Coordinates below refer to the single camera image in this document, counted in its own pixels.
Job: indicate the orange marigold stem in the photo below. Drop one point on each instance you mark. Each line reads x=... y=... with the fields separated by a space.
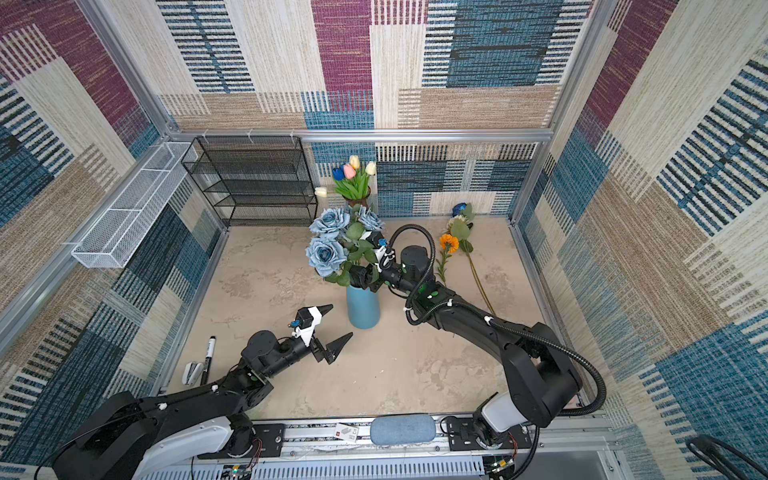
x=449 y=245

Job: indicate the blue round object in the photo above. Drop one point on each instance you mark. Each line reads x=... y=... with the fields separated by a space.
x=459 y=209

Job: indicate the black wire shelf rack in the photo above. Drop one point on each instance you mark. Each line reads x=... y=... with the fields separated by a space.
x=252 y=181

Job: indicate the black marker pen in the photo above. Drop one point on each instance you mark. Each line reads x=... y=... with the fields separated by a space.
x=208 y=360

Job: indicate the blue-grey sponge pad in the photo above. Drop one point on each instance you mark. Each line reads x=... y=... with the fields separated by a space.
x=402 y=429

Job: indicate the blue tulip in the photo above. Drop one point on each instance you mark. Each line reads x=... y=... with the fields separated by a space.
x=341 y=182

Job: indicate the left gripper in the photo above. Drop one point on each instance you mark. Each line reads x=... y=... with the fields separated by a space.
x=331 y=349

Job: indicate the white stapler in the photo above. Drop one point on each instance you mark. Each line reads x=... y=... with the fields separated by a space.
x=192 y=373

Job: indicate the blue hydrangea bunch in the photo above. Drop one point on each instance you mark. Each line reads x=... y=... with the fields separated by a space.
x=347 y=246

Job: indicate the cream flower stem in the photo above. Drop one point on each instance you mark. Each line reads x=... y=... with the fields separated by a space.
x=461 y=226

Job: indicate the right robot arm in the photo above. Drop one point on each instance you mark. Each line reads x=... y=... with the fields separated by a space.
x=544 y=378

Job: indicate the teal ceramic vase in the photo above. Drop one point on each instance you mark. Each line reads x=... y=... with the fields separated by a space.
x=363 y=307

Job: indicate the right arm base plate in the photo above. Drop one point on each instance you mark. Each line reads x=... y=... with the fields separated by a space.
x=462 y=436

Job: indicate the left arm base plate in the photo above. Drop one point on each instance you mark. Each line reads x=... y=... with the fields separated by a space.
x=265 y=441

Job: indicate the white wire mesh basket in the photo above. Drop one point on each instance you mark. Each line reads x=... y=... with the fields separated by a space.
x=116 y=235

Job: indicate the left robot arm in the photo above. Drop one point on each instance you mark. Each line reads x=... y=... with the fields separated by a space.
x=129 y=437

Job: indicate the red glass vase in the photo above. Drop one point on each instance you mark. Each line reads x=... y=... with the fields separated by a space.
x=365 y=200

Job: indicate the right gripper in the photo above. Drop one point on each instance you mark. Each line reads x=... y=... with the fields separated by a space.
x=366 y=276

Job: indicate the pink tulip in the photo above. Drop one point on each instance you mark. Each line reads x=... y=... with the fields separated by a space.
x=350 y=180

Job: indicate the white label tag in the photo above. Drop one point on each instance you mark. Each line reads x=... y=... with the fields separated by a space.
x=346 y=433

